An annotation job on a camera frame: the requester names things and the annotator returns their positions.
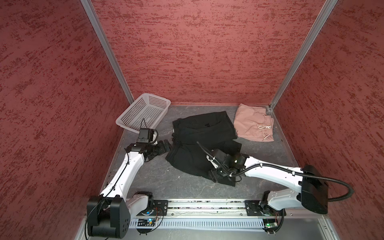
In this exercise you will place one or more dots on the white slotted cable duct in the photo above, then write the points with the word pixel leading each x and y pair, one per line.
pixel 205 224

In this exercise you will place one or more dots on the aluminium corner post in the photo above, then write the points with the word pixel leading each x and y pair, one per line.
pixel 318 24
pixel 97 26

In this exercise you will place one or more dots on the pink shorts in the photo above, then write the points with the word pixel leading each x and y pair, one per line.
pixel 253 124

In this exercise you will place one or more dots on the black shorts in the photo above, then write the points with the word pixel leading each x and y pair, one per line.
pixel 211 131

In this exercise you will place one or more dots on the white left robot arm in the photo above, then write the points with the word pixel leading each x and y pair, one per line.
pixel 110 213

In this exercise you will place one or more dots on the left aluminium corner post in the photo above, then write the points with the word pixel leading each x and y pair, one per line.
pixel 97 26

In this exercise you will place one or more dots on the right circuit board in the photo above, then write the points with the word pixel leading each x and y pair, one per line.
pixel 270 225

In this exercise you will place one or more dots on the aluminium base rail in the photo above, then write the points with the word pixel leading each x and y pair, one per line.
pixel 209 208

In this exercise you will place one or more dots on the white plastic laundry basket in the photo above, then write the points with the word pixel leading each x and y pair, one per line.
pixel 146 111

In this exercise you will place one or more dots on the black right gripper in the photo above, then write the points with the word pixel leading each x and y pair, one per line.
pixel 214 175

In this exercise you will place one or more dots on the right aluminium corner post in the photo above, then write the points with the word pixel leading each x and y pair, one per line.
pixel 318 24

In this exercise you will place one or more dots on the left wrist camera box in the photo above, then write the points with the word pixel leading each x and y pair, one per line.
pixel 147 136

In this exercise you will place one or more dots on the circuit board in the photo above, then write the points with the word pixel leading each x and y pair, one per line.
pixel 146 223
pixel 270 225

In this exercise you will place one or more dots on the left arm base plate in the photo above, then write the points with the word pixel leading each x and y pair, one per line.
pixel 157 208

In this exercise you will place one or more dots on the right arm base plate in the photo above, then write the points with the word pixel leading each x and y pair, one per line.
pixel 253 207

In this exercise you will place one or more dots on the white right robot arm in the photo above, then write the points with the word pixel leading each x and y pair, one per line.
pixel 303 186

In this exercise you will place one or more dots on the left circuit board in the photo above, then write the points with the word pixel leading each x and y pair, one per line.
pixel 146 223

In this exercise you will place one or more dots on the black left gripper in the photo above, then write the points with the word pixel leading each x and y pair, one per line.
pixel 162 149

